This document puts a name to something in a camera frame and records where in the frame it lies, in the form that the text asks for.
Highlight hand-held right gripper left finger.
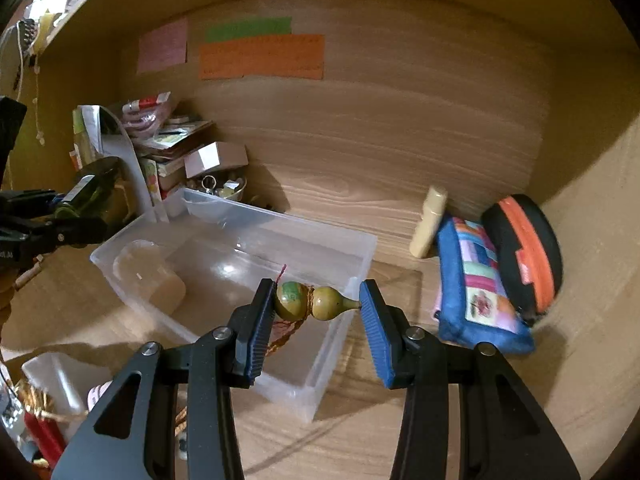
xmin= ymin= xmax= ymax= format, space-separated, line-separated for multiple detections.
xmin=50 ymin=277 xmax=276 ymax=480

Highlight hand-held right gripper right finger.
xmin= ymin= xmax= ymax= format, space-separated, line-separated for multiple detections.
xmin=359 ymin=279 xmax=583 ymax=480

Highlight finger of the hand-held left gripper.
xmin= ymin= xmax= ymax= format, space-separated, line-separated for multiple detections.
xmin=0 ymin=214 xmax=109 ymax=255
xmin=0 ymin=188 xmax=59 ymax=214

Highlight green gourd pendant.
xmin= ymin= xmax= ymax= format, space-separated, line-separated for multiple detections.
xmin=265 ymin=263 xmax=362 ymax=358

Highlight clear plastic container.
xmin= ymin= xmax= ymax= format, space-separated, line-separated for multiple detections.
xmin=90 ymin=187 xmax=378 ymax=423

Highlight wooden desktop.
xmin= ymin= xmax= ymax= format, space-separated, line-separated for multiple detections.
xmin=0 ymin=180 xmax=601 ymax=480

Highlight brown jar with dark lid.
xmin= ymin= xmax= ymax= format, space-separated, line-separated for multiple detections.
xmin=75 ymin=156 xmax=126 ymax=221

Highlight blue patchwork pouch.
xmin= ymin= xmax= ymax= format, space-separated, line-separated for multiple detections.
xmin=432 ymin=216 xmax=536 ymax=356

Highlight stack of books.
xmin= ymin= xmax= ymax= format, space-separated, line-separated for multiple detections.
xmin=135 ymin=120 xmax=216 ymax=206

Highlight cream plastic bottle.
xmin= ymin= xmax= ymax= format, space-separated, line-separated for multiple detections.
xmin=409 ymin=185 xmax=448 ymax=259

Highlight pink and red packet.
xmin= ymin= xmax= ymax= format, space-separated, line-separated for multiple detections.
xmin=121 ymin=91 xmax=173 ymax=133

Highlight bowl of small trinkets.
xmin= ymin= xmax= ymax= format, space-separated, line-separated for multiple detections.
xmin=187 ymin=175 xmax=247 ymax=204

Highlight small clear plastic box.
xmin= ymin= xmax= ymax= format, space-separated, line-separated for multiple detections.
xmin=22 ymin=352 xmax=113 ymax=426

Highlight pink sticky note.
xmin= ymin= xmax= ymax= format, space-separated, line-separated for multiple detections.
xmin=136 ymin=16 xmax=189 ymax=74

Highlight black case with orange zipper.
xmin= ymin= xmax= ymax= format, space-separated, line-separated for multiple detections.
xmin=481 ymin=194 xmax=564 ymax=326

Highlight orange sticky note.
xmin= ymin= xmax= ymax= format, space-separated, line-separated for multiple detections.
xmin=199 ymin=35 xmax=326 ymax=81

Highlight green sticky note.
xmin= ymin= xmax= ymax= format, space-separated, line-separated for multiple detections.
xmin=205 ymin=16 xmax=293 ymax=43

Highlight hanging white cord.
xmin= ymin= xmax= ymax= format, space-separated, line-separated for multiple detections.
xmin=12 ymin=17 xmax=48 ymax=146

